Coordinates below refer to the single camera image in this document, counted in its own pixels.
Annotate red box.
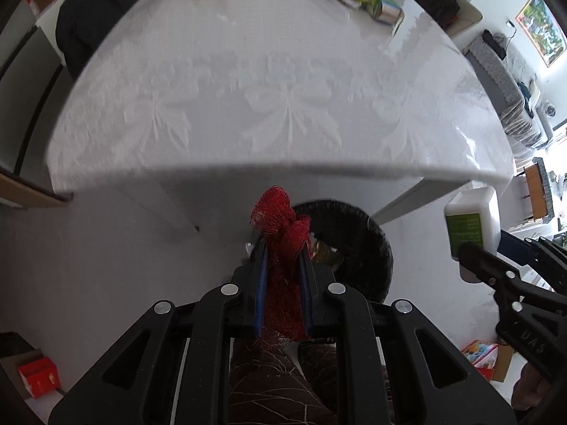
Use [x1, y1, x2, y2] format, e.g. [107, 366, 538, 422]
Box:
[18, 350, 60, 397]

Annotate blue clothes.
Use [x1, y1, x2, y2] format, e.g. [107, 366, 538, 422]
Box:
[516, 80, 539, 107]

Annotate beige dining chair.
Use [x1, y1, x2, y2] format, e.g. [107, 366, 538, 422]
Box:
[447, 2, 483, 38]

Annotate wooden stool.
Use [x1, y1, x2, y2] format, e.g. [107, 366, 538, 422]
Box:
[523, 159, 559, 222]

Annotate red mesh net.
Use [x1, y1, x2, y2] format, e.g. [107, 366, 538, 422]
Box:
[249, 186, 313, 348]

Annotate brown cardboard box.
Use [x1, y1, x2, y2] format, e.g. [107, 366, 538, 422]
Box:
[491, 343, 515, 384]

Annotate black jacket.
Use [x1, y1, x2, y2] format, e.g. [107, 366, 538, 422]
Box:
[55, 0, 156, 80]

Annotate framed landscape painting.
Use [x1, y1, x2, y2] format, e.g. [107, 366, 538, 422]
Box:
[515, 0, 567, 68]

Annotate black bag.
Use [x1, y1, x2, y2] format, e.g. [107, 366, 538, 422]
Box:
[482, 29, 506, 59]

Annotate white dining table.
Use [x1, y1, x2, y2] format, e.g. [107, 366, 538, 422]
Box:
[151, 177, 475, 242]

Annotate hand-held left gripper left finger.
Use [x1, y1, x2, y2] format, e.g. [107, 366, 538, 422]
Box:
[48, 241, 269, 425]

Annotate person's right hand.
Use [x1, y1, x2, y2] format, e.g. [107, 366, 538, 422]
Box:
[511, 361, 556, 412]

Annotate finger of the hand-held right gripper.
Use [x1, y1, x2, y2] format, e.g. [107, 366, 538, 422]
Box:
[457, 241, 539, 319]
[498, 229, 567, 295]

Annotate colourful printed box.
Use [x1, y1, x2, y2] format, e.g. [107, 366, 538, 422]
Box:
[461, 340, 499, 381]

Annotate black lined trash bin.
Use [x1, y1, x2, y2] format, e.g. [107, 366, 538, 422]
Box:
[290, 200, 394, 305]

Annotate grey sofa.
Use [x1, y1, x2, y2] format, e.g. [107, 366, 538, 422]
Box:
[463, 31, 554, 149]

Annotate white lace tablecloth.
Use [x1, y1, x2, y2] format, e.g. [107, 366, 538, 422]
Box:
[44, 0, 517, 196]

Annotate gold snack bag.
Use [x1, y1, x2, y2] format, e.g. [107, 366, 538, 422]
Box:
[310, 239, 344, 268]

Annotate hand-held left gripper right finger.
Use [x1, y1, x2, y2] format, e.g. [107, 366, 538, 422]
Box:
[298, 245, 518, 425]

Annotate open green carton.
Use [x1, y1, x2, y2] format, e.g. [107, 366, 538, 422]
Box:
[361, 0, 405, 25]

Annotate white plastic bottle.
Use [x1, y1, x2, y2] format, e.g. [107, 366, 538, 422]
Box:
[444, 186, 502, 285]

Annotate person's patterned trouser leg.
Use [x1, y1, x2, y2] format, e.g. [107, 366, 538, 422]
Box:
[228, 336, 391, 425]

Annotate grey refrigerator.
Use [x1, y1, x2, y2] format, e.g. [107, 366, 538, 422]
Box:
[0, 27, 76, 196]

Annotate black backpack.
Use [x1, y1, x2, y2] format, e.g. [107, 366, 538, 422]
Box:
[396, 0, 461, 36]

